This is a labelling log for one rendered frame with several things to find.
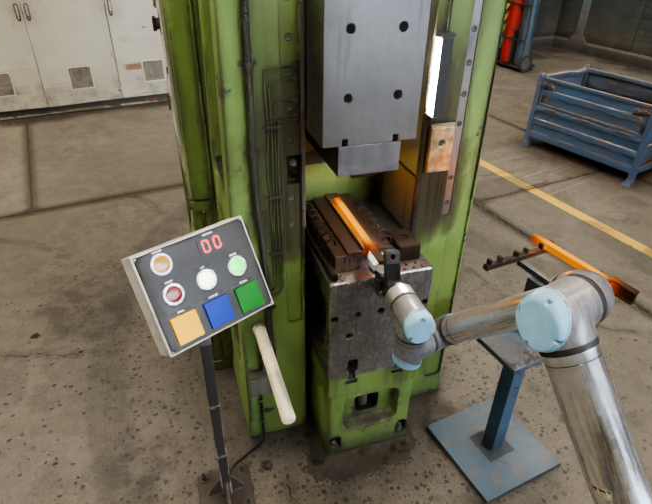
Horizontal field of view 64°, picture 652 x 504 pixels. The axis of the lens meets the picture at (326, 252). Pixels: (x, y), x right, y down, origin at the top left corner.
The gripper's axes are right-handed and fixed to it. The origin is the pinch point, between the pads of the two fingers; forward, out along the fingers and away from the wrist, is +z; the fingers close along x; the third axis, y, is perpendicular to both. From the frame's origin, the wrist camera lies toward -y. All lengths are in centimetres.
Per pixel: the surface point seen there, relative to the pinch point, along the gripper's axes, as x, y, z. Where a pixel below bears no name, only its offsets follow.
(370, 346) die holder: 0.3, 39.6, -4.7
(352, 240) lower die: -3.8, 1.6, 10.1
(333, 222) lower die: -6.2, 2.2, 23.9
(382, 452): 8, 99, -11
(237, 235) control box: -44.6, -15.7, -2.9
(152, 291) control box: -69, -12, -18
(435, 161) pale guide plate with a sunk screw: 27.3, -21.8, 16.3
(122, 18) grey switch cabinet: -87, 28, 525
